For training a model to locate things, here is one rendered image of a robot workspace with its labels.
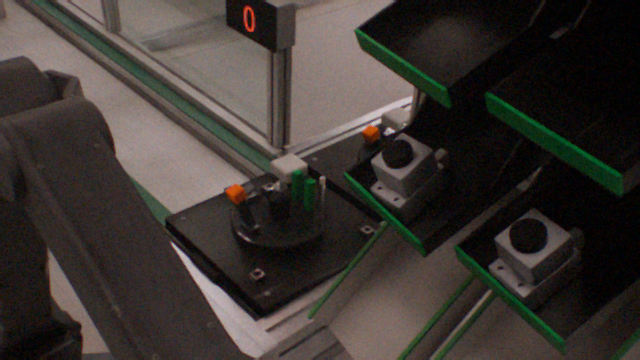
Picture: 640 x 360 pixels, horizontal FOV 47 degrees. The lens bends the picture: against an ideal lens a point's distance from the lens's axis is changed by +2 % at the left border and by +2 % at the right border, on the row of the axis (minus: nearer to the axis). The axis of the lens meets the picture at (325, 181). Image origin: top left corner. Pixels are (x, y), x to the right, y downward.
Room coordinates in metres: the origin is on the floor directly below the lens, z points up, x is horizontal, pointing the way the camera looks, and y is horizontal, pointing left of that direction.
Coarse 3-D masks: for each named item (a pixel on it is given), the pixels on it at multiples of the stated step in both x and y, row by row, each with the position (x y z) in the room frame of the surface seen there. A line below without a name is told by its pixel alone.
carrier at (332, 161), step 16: (400, 112) 1.13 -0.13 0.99; (400, 128) 0.98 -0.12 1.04; (336, 144) 1.04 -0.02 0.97; (352, 144) 1.05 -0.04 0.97; (304, 160) 0.99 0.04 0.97; (320, 160) 0.99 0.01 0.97; (336, 160) 0.99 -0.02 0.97; (352, 160) 1.00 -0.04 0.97; (320, 176) 0.95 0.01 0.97; (336, 176) 0.95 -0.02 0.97; (336, 192) 0.92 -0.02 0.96; (352, 192) 0.90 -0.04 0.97; (368, 208) 0.87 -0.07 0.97
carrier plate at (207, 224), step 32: (224, 192) 0.89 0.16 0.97; (192, 224) 0.80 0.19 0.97; (224, 224) 0.81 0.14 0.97; (352, 224) 0.82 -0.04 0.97; (224, 256) 0.74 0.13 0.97; (256, 256) 0.74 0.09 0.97; (320, 256) 0.75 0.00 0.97; (352, 256) 0.75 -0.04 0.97; (256, 288) 0.68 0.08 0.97; (288, 288) 0.68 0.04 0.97
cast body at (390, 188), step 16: (400, 144) 0.57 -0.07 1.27; (416, 144) 0.58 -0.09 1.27; (384, 160) 0.56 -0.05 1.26; (400, 160) 0.55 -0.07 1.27; (416, 160) 0.56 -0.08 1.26; (432, 160) 0.57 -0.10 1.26; (448, 160) 0.61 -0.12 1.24; (384, 176) 0.56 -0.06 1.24; (400, 176) 0.55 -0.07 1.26; (416, 176) 0.55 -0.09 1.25; (432, 176) 0.57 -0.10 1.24; (384, 192) 0.56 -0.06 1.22; (400, 192) 0.55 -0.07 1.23; (416, 192) 0.56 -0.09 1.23; (432, 192) 0.57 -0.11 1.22; (400, 208) 0.54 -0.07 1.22; (416, 208) 0.56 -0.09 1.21
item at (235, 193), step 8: (248, 184) 0.78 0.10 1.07; (232, 192) 0.75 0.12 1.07; (240, 192) 0.75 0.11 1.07; (248, 192) 0.77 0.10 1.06; (232, 200) 0.75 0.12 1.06; (240, 200) 0.75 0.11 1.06; (240, 208) 0.76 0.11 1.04; (248, 208) 0.77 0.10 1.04; (248, 216) 0.77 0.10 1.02; (248, 224) 0.77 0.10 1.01
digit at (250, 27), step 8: (240, 0) 1.03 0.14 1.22; (248, 0) 1.01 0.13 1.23; (240, 8) 1.03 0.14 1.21; (248, 8) 1.01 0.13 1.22; (256, 8) 1.00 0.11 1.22; (240, 16) 1.03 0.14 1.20; (248, 16) 1.01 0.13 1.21; (256, 16) 1.00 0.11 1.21; (240, 24) 1.03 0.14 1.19; (248, 24) 1.01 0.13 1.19; (256, 24) 1.00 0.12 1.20; (248, 32) 1.01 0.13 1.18; (256, 32) 1.00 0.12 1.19
